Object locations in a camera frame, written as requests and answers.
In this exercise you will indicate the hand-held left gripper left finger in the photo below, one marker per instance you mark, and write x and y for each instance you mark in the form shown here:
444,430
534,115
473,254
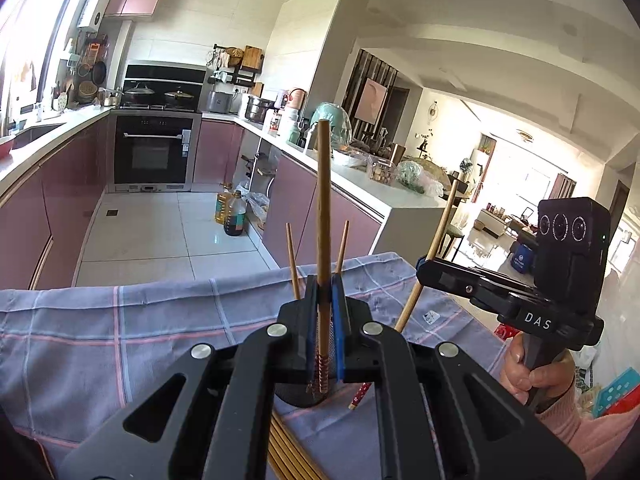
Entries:
311,325

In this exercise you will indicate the black built-in oven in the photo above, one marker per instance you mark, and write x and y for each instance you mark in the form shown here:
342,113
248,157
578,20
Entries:
152,152

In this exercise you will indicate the silver rice cooker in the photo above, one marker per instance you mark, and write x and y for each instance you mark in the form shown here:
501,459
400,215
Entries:
219,101

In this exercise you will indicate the pink electric kettle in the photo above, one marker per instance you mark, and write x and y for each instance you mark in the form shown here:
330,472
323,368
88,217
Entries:
296,99

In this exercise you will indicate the pile of bamboo chopsticks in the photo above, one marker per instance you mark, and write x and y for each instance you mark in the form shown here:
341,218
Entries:
290,455

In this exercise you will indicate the grey checked tablecloth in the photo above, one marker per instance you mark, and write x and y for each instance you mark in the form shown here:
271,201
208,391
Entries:
100,340

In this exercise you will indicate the framed wall picture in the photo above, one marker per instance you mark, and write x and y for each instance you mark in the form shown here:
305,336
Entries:
373,100

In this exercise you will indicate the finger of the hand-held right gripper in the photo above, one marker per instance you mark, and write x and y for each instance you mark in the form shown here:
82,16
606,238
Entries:
460,285

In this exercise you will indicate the plastic bag of greens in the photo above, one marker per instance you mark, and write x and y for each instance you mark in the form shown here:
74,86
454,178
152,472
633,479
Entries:
417,175

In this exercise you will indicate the white water heater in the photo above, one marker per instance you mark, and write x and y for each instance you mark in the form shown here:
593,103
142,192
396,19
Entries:
95,0

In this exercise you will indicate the person's right hand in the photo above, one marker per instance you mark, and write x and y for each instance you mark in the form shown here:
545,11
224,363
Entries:
547,377

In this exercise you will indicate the wall rack with cutting boards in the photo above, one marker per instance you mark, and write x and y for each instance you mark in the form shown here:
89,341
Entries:
242,65

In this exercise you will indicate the clear plastic egg box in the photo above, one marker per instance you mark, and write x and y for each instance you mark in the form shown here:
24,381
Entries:
382,170

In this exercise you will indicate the black range hood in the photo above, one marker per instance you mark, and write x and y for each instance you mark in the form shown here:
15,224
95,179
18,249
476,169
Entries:
165,72

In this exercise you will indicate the person's right forearm pink sleeve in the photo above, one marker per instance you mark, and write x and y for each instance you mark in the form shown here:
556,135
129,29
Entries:
590,435

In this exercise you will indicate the teal mesh food cover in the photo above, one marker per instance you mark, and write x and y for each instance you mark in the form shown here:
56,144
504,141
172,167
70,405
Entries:
337,120

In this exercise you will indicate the dark sauce bottle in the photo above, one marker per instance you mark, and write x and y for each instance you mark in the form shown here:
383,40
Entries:
235,217

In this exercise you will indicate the black lidded wok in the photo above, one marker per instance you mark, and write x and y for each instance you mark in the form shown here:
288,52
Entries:
139,94

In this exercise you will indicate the red bowl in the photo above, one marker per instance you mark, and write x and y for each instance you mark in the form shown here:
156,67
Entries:
6,146

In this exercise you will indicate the black mesh utensil holder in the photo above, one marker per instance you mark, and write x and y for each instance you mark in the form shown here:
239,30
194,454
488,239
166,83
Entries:
295,396

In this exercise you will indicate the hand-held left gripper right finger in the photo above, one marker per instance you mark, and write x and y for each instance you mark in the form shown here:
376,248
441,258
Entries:
340,330

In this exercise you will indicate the round wall clock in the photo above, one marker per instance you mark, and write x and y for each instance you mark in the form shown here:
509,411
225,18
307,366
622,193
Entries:
433,110

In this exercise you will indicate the teal plastic crate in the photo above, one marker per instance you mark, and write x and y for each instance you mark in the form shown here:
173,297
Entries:
612,392

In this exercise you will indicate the lidded steel pan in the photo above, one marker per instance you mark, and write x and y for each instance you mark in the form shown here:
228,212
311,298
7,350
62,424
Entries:
178,97

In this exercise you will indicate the large steel stockpot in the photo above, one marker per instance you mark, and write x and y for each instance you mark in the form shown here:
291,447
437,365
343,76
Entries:
257,109

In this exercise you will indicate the blue bag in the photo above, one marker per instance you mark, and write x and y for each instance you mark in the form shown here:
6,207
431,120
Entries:
522,260

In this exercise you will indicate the wooden chopstick red patterned end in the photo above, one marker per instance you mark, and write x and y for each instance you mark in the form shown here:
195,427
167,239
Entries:
292,260
341,250
324,210
439,240

